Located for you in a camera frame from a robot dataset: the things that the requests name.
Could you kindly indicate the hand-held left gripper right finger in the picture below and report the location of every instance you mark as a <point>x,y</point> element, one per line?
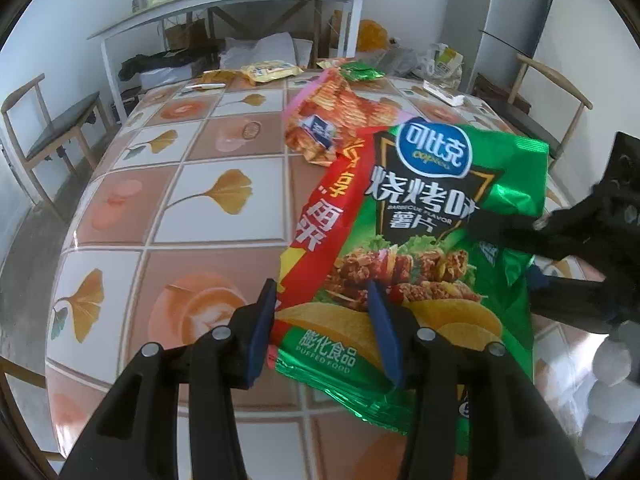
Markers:
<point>385,330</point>

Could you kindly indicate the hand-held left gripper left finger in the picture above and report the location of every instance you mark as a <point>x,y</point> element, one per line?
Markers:
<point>262,330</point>

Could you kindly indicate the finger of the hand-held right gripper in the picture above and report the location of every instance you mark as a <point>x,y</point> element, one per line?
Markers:
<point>550,230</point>
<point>575,300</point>

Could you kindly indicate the green potato chip bag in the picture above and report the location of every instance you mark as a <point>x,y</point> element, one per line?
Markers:
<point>425,200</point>

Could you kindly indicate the wooden chair dark seat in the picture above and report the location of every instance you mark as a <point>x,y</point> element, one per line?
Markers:
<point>525,120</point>
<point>60,122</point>

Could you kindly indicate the leaf patterned tablecloth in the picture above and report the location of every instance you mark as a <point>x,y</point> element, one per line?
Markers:
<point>200,220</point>

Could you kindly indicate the white mattress blue edge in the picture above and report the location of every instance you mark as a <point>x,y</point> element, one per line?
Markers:
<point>590,60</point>

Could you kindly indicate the white flat box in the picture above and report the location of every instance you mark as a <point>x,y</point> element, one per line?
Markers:
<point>442,92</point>

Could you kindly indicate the white green shopping bag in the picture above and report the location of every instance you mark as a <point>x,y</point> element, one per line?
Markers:
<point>445,60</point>

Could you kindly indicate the grey refrigerator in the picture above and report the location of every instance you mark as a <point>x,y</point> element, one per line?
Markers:
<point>510,10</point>

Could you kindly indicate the orange pink cracker bag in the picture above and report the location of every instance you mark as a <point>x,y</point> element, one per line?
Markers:
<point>345,110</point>

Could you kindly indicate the grey plastic bag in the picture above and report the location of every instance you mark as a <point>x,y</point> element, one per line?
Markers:
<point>402,60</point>

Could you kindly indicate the green snack packet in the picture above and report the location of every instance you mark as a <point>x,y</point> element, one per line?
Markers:
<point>360,72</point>

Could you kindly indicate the white paper strip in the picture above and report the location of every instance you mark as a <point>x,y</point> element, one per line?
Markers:
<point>202,86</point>

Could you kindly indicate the small orange packet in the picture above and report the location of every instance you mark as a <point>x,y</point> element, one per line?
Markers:
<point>220,76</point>

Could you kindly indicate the yellow snack packet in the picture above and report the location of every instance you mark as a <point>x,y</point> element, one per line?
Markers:
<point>270,71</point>

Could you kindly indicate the yellow plastic bag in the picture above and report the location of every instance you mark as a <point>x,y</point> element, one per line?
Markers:
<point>372,35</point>

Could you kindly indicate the black bag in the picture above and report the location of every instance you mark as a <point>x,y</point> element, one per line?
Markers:
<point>150,62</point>

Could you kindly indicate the brown cardboard box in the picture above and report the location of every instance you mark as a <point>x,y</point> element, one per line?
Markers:
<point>187,35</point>

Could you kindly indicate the white side table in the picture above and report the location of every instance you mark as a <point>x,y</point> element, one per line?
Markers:
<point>225,0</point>

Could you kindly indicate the small metal jar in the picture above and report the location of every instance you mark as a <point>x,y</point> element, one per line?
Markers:
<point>142,0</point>

